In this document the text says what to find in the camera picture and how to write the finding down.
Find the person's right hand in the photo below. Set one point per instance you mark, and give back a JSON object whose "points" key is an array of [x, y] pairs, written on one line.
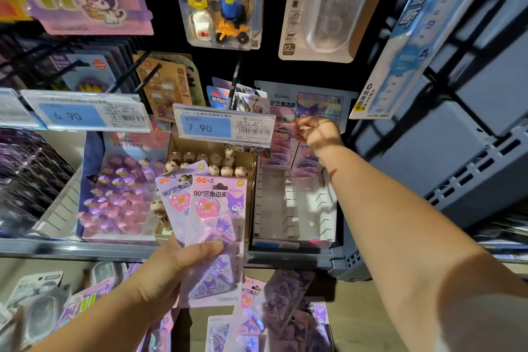
{"points": [[324, 135]]}

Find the person's left hand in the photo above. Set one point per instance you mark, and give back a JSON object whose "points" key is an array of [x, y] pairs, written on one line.
{"points": [[165, 277]]}

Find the person's left thumb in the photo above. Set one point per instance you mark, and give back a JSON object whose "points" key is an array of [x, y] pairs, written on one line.
{"points": [[204, 252]]}

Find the person's right fingers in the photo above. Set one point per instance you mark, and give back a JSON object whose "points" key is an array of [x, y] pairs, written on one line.
{"points": [[307, 127]]}

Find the pink clip packet purple character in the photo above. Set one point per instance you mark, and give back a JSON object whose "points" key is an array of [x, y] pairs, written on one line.
{"points": [[216, 207]]}

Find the pink clip packet heart sticker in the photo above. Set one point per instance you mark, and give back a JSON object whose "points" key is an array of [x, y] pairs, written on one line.
{"points": [[173, 195]]}

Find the person's right forearm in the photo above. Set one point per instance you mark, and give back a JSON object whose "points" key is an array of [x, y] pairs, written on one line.
{"points": [[404, 248]]}

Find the person's left forearm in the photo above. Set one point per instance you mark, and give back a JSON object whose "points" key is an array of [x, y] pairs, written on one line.
{"points": [[95, 323]]}

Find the row of clip packets in box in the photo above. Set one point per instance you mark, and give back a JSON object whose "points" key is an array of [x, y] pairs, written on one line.
{"points": [[284, 153]]}

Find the hanging card packs on hook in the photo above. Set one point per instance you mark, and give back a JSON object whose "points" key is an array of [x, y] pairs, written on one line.
{"points": [[243, 98]]}

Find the white divided display box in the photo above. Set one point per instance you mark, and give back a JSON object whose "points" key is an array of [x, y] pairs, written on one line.
{"points": [[293, 207]]}

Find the clear price tag holder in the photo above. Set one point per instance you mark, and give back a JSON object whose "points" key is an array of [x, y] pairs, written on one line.
{"points": [[12, 110], [86, 112], [222, 125]]}

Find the cardboard box of bear-head pens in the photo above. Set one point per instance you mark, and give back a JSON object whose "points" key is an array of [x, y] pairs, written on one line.
{"points": [[206, 158]]}

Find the pile of purple clip packets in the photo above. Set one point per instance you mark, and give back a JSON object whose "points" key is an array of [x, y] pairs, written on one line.
{"points": [[280, 314]]}

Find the box of purple pink erasers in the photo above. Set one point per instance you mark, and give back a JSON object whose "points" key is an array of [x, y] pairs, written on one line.
{"points": [[119, 195]]}

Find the correction tape blister pack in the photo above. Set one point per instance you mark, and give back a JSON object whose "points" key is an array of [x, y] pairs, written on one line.
{"points": [[326, 5]]}

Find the brown hanging eraser pack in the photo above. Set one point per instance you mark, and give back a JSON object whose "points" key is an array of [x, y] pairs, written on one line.
{"points": [[165, 87]]}

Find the blue ruler pack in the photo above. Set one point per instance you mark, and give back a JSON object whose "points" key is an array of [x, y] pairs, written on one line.
{"points": [[412, 21]]}

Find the pile of grey blister packs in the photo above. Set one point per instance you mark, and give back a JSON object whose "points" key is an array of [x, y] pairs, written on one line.
{"points": [[49, 306]]}

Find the grey metal shelf rack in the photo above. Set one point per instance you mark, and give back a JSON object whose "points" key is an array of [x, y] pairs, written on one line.
{"points": [[474, 116]]}

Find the row of blue hanging packs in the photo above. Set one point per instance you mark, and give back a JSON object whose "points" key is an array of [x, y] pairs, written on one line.
{"points": [[90, 69]]}

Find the grey shelf edge rail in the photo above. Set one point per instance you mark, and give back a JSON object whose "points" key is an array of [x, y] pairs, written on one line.
{"points": [[82, 249]]}

